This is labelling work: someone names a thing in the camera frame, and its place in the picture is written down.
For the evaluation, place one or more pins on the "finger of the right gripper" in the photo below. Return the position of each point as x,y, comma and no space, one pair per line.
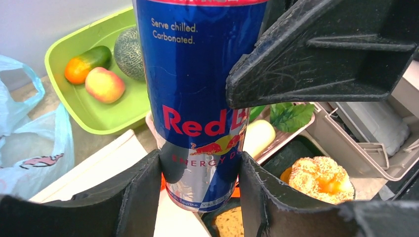
328,50

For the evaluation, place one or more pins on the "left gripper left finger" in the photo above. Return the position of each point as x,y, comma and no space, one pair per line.
123,206

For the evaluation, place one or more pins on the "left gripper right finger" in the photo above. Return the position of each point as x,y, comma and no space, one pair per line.
378,218

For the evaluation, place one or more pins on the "light blue plastic grocery bag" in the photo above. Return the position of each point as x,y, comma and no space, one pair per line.
33,152

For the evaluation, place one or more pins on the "small blue snack packet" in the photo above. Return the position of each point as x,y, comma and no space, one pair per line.
188,48

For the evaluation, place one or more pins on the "orange green mango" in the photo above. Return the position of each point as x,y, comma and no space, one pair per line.
78,67

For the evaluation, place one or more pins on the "netted green melon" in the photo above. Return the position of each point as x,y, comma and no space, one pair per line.
127,54

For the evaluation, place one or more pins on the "green bok choy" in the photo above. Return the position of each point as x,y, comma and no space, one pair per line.
255,112

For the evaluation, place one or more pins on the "brown bread slice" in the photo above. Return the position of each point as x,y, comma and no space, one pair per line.
230,223

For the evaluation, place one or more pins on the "green lettuce leaf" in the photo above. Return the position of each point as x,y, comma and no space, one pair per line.
290,117

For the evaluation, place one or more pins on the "pink perforated basket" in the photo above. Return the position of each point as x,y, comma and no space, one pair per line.
281,139

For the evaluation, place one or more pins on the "green plastic tub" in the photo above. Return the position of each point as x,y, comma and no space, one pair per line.
91,115

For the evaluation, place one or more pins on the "beige toolbox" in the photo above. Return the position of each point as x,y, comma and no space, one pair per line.
373,139

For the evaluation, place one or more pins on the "orange peach fruit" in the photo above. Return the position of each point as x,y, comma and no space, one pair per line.
104,85

